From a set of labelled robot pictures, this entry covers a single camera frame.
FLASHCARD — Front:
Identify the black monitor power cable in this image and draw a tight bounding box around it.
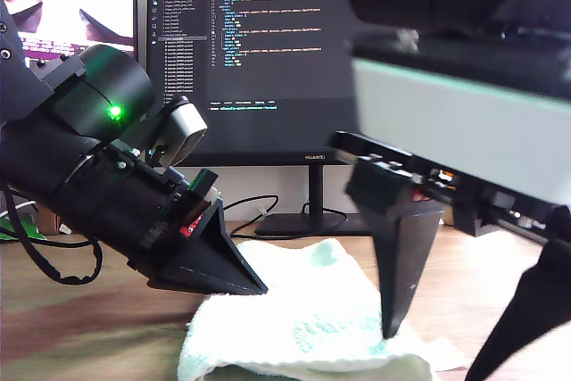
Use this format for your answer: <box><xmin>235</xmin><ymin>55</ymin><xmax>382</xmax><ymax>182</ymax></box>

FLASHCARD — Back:
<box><xmin>301</xmin><ymin>202</ymin><xmax>349</xmax><ymax>233</ymax></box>

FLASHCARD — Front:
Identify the mint tea towel pink border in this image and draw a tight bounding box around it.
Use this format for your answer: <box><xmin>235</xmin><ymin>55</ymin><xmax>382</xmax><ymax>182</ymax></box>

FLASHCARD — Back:
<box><xmin>177</xmin><ymin>237</ymin><xmax>469</xmax><ymax>381</ymax></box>

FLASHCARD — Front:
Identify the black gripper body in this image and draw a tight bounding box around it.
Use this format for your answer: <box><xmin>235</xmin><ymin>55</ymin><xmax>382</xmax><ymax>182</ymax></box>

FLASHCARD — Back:
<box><xmin>55</xmin><ymin>142</ymin><xmax>220</xmax><ymax>282</ymax></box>
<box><xmin>332</xmin><ymin>130</ymin><xmax>561</xmax><ymax>244</ymax></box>

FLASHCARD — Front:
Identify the green plastic packet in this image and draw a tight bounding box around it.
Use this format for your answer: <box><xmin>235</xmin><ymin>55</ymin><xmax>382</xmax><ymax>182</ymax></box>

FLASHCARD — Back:
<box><xmin>0</xmin><ymin>213</ymin><xmax>46</xmax><ymax>240</ymax></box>

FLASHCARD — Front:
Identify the arm's black cable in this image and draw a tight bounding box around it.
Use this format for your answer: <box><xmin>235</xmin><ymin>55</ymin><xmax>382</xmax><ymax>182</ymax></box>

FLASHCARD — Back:
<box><xmin>0</xmin><ymin>184</ymin><xmax>103</xmax><ymax>286</ymax></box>

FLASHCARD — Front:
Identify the white cable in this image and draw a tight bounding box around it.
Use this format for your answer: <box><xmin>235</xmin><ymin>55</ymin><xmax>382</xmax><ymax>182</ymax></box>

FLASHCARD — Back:
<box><xmin>0</xmin><ymin>201</ymin><xmax>37</xmax><ymax>218</ymax></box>

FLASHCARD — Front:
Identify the black USB cable with plug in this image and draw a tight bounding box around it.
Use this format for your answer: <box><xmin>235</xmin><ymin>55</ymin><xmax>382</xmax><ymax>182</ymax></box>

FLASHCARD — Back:
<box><xmin>222</xmin><ymin>195</ymin><xmax>281</xmax><ymax>239</ymax></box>

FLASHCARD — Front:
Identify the black Huawei monitor on stand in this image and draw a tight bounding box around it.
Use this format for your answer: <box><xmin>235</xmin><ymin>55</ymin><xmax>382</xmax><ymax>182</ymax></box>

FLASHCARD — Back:
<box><xmin>145</xmin><ymin>0</ymin><xmax>376</xmax><ymax>237</ymax></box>

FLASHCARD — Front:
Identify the brown cardboard box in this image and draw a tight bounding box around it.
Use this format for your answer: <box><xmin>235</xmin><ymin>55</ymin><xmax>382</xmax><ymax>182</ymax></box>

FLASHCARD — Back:
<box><xmin>37</xmin><ymin>209</ymin><xmax>62</xmax><ymax>236</ymax></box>

